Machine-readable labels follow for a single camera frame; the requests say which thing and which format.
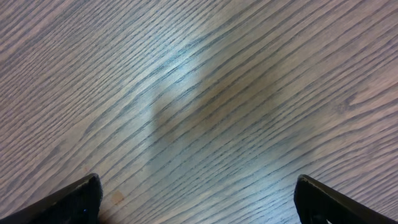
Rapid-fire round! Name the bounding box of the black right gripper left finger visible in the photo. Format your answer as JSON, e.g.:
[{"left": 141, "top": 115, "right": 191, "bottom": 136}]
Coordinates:
[{"left": 1, "top": 173, "right": 103, "bottom": 224}]

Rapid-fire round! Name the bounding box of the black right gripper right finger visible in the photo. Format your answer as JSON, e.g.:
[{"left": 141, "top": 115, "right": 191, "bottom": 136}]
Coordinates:
[{"left": 294, "top": 175, "right": 397, "bottom": 224}]

